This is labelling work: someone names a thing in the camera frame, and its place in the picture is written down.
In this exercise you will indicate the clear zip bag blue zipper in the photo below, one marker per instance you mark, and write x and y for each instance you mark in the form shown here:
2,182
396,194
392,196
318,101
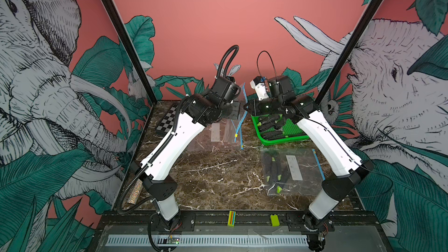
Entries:
306,174

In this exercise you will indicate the black frame post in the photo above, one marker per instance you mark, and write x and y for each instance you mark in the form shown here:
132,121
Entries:
137,73
358,32

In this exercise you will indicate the left black frame post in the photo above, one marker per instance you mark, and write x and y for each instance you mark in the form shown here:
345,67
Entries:
137,73

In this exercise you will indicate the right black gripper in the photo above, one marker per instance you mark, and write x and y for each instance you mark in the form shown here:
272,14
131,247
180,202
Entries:
256,104

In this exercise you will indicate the green small block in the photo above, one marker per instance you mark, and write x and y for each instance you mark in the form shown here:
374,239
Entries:
275,221

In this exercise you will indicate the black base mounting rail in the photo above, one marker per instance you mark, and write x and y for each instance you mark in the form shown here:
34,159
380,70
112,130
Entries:
192,219

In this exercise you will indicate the white perforated rail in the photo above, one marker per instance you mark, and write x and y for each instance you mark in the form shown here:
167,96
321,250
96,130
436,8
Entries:
204,240

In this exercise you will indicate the green plastic basket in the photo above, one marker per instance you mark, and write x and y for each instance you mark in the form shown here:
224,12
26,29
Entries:
294,133

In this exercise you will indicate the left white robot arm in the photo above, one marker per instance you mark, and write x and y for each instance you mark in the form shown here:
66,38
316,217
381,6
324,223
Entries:
193,114

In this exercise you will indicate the right black frame post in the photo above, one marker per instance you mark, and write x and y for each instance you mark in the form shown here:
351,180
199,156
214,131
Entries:
358,32

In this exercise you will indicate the striped colour block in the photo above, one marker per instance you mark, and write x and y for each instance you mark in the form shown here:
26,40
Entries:
231,219

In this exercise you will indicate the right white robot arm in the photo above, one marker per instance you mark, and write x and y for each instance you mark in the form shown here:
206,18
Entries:
347,167

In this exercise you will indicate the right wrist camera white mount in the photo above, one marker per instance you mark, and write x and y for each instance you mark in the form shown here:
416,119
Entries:
259,85

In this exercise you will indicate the eggplant in basket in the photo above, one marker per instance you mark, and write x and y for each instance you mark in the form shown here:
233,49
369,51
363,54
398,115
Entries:
273,135
273,120

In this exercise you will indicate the black white checkerboard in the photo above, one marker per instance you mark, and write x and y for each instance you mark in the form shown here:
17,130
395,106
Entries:
165,124

